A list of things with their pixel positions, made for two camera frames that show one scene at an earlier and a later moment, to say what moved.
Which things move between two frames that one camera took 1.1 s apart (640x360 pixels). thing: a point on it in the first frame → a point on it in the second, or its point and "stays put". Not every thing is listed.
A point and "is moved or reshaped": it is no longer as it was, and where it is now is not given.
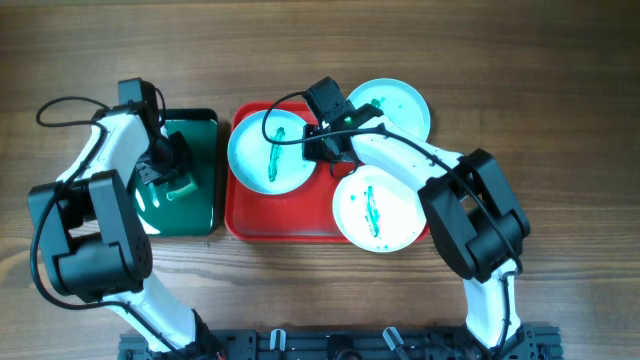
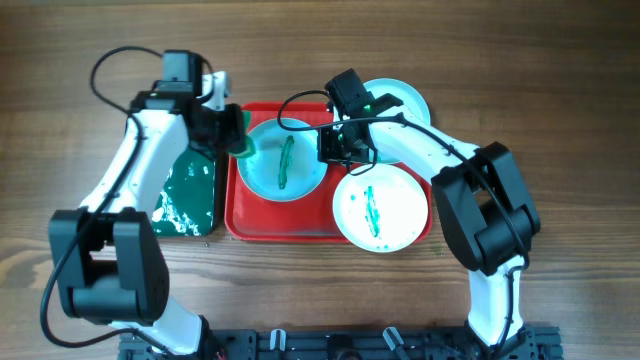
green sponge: x=192 y=187 → x=249 y=147
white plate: x=377 y=212 stays put
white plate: x=264 y=167 is moved or reshaped
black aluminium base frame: x=535 y=343 stays put
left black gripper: x=151 y=174 → x=231 y=131
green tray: x=195 y=213 stays put
